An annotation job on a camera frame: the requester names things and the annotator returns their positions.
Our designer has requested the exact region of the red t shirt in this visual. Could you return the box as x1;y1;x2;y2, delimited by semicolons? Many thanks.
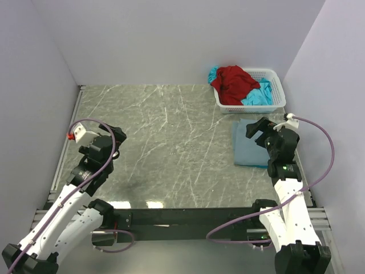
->
211;66;260;106

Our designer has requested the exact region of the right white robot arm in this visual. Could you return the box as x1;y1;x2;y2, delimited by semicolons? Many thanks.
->
246;114;331;273

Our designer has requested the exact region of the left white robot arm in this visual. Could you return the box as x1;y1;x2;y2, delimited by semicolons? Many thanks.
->
2;123;127;273

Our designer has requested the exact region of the turquoise t shirt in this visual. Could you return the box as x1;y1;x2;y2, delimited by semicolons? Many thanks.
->
208;66;271;106

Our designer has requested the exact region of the white plastic basket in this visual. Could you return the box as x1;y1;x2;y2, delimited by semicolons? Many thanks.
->
213;68;286;114

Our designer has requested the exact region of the folded grey-blue t shirt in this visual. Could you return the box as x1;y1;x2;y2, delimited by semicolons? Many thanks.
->
232;119;269;169

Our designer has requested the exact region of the black base beam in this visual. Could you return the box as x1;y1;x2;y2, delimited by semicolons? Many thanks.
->
102;207;269;241

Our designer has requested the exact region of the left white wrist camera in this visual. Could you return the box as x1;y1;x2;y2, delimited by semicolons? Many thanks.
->
67;123;99;147

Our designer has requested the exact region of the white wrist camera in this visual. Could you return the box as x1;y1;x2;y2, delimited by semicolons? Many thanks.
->
273;113;299;131
67;123;99;147

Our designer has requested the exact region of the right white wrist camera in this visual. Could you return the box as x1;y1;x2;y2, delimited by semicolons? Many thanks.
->
273;113;299;131

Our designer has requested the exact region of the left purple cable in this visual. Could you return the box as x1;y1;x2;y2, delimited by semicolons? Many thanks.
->
5;118;117;273

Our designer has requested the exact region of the purple cable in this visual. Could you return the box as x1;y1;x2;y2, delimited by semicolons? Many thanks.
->
5;118;117;273
205;116;335;243

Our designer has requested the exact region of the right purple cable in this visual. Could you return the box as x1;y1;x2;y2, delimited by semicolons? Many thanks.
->
205;116;335;243

